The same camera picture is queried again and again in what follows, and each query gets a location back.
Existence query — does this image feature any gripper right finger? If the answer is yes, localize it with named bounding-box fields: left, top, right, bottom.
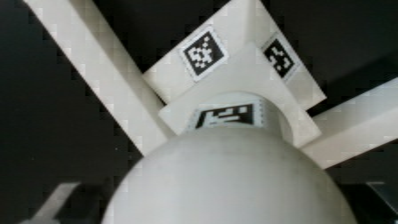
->
left=339, top=182, right=398, bottom=224

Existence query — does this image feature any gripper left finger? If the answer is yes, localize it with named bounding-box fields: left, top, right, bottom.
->
left=17, top=182, right=111, bottom=224

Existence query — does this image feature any white lamp bulb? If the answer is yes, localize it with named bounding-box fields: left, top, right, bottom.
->
left=100, top=92, right=356, bottom=224

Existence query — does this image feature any white lamp base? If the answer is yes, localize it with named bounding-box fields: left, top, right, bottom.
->
left=143, top=0, right=324, bottom=147

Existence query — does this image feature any white fence frame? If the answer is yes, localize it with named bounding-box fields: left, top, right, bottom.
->
left=22, top=0, right=398, bottom=168

